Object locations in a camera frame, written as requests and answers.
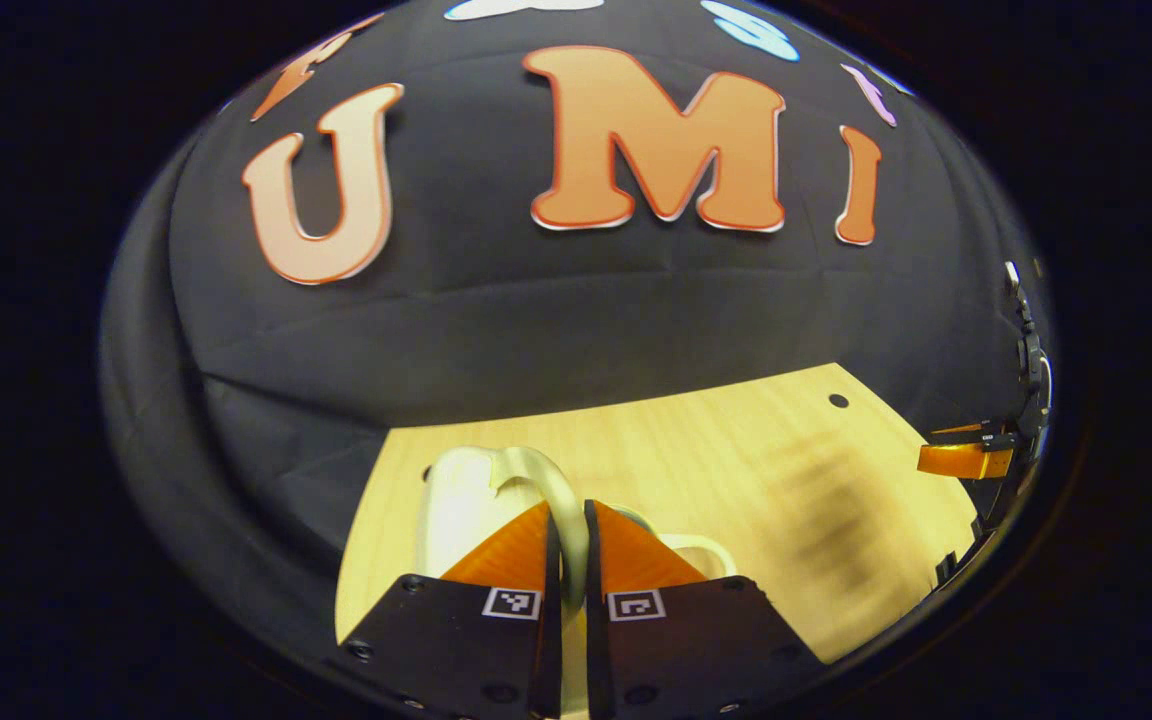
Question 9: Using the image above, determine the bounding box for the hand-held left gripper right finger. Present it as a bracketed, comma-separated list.
[584, 498, 827, 720]

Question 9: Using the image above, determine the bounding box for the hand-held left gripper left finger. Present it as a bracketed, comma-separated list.
[341, 500, 565, 720]

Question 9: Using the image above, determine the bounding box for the cream suitcase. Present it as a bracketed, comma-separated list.
[416, 445, 737, 720]

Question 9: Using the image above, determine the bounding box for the black backdrop cloth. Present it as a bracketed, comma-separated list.
[101, 0, 1052, 661]

